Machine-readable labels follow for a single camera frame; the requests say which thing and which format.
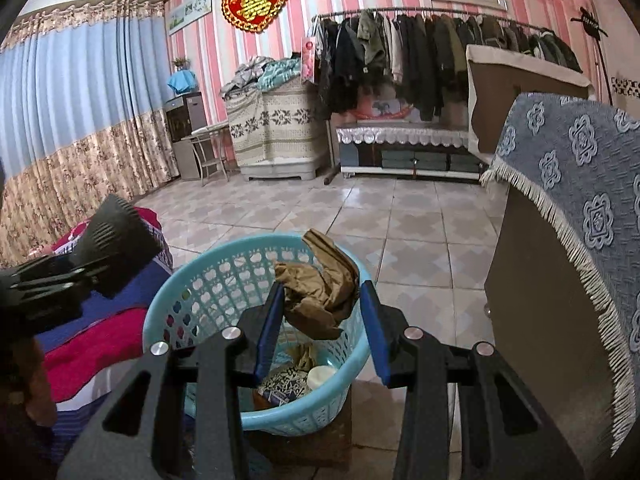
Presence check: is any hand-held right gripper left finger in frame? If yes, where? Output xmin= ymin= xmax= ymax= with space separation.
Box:
xmin=57 ymin=280 xmax=287 ymax=480

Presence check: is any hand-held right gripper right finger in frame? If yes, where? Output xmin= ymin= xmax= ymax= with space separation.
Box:
xmin=357 ymin=280 xmax=586 ymax=480

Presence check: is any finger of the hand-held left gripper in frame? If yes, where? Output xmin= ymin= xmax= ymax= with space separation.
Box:
xmin=9 ymin=253 xmax=105 ymax=301

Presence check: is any brown paper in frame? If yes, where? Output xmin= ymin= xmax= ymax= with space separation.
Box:
xmin=294 ymin=342 xmax=322 ymax=376

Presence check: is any black white snack packet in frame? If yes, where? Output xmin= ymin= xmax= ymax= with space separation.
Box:
xmin=257 ymin=364 xmax=312 ymax=406

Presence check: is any cream ridged bowl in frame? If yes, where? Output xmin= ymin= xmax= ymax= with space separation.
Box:
xmin=307 ymin=364 xmax=340 ymax=394

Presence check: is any brown cloth garment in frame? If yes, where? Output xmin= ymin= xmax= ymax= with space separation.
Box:
xmin=274 ymin=228 xmax=361 ymax=341

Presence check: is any dark grey cup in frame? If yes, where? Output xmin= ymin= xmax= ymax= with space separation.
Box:
xmin=70 ymin=195 xmax=166 ymax=297

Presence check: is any light blue plastic basket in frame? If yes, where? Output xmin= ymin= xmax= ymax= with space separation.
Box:
xmin=142 ymin=233 xmax=373 ymax=437

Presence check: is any person's left hand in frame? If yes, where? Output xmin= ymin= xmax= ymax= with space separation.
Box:
xmin=10 ymin=337 xmax=58 ymax=428

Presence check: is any striped blue red blanket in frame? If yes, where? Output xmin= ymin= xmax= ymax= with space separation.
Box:
xmin=0 ymin=205 xmax=175 ymax=461

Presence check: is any metal clothes rack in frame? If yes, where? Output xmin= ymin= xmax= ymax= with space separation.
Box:
xmin=310 ymin=6 xmax=556 ymax=186

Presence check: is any brown wooden cabinet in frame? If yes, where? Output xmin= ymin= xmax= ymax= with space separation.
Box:
xmin=484 ymin=180 xmax=618 ymax=461

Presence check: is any blue floral curtain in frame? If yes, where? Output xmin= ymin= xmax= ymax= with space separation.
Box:
xmin=0 ymin=0 xmax=182 ymax=268

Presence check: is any grey water dispenser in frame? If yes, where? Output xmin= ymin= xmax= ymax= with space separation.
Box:
xmin=165 ymin=91 xmax=208 ymax=182

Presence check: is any low television stand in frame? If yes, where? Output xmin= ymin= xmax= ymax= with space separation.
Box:
xmin=337 ymin=127 xmax=493 ymax=181

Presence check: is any white lace cloth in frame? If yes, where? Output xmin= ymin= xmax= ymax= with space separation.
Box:
xmin=336 ymin=125 xmax=473 ymax=150

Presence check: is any patterned cloth covered cabinet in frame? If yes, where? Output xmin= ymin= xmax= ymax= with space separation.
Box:
xmin=225 ymin=80 xmax=328 ymax=182

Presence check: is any small metal table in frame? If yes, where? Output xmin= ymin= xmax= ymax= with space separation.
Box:
xmin=190 ymin=124 xmax=233 ymax=187

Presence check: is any red printed toy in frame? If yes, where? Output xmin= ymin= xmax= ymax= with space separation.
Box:
xmin=356 ymin=97 xmax=416 ymax=122

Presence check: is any grey clothes pile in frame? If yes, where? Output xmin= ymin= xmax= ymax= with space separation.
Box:
xmin=221 ymin=55 xmax=273 ymax=98

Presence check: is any teal plaid cloth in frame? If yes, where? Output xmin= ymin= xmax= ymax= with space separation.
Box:
xmin=256 ymin=57 xmax=303 ymax=92

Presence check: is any blue fringed patterned cloth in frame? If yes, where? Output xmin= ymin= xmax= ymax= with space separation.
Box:
xmin=479 ymin=91 xmax=640 ymax=461

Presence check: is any pink hanging bag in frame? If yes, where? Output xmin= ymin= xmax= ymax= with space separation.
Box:
xmin=300 ymin=36 xmax=321 ymax=86

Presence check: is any row of hanging clothes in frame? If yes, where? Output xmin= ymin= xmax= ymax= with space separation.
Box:
xmin=312 ymin=9 xmax=583 ymax=123

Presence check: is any brown board white frame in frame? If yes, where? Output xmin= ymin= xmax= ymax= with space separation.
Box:
xmin=465 ymin=44 xmax=596 ymax=167

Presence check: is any long wall picture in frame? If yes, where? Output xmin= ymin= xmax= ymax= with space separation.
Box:
xmin=166 ymin=0 xmax=213 ymax=37

